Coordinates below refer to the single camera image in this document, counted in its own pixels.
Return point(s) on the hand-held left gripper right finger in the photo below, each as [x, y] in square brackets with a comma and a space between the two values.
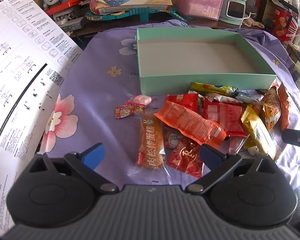
[210, 156]

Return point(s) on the yellow green bar packet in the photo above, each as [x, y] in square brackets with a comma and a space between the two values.
[210, 88]

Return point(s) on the purple floral blanket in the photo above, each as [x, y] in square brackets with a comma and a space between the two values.
[95, 80]

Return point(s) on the red floral candy packet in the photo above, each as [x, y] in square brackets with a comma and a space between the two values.
[130, 110]

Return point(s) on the orange chip bag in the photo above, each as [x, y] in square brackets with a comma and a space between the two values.
[284, 105]

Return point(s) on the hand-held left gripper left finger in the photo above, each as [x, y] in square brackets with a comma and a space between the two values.
[93, 155]

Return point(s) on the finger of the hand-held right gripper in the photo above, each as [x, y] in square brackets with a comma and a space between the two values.
[296, 138]

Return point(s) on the orange cake packet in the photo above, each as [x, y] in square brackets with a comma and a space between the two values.
[150, 142]

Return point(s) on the orange yellow snack bag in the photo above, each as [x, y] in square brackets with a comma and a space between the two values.
[271, 107]

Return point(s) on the small red snack packet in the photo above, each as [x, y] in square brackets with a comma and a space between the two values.
[183, 101]

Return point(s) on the mint green appliance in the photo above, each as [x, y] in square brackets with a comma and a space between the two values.
[233, 7]

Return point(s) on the mint green cardboard box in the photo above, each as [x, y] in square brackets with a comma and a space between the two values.
[190, 55]

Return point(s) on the white instruction sheet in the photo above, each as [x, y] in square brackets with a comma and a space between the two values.
[20, 62]

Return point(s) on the dark printed box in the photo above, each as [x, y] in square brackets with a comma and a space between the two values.
[268, 12]

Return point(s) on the red gold-print candy packet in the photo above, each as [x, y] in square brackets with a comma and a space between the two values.
[186, 160]

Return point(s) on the teal toy track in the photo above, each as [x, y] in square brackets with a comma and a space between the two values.
[140, 12]

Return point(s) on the red cookie box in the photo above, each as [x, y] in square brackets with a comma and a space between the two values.
[285, 25]

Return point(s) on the pink candy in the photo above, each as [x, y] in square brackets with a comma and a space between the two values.
[141, 100]

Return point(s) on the long orange snack packet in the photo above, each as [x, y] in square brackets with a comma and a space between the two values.
[190, 123]

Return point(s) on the yellow snack packet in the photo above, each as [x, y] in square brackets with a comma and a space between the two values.
[258, 132]

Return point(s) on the grey printed box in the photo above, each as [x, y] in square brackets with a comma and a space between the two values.
[68, 18]

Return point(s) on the large red snack packet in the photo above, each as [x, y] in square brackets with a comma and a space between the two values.
[225, 116]

